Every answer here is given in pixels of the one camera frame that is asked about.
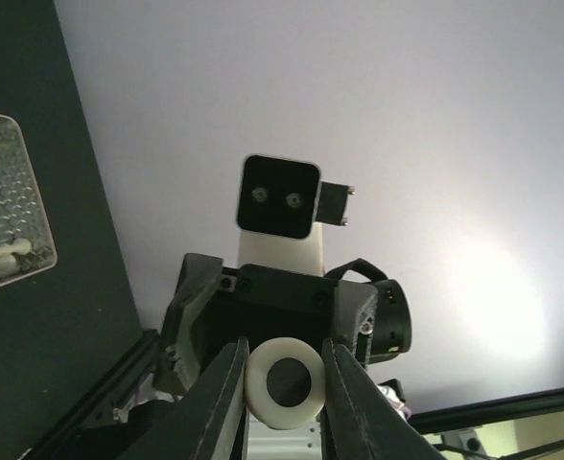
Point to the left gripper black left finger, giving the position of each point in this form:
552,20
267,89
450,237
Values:
211,420

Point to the white chess piece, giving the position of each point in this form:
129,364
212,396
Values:
285,383

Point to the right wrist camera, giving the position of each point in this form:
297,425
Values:
282,207

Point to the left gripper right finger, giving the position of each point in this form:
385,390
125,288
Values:
357,421

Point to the pink tin with pieces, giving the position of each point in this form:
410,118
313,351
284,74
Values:
27,245

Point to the right black frame post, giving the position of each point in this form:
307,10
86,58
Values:
486,413

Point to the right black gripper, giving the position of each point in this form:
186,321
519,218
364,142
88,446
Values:
355,304

